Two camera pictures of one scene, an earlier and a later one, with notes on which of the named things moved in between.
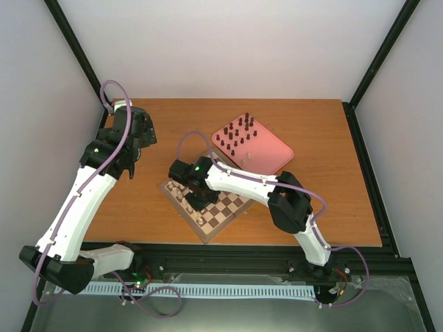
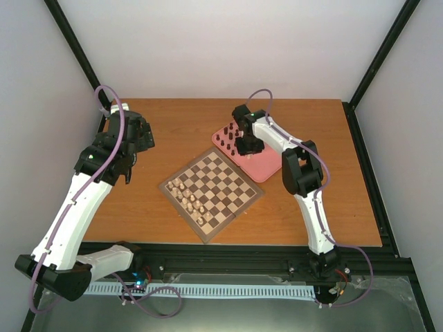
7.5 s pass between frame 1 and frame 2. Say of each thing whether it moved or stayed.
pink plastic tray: stayed
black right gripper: moved
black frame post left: stayed
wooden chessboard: stayed
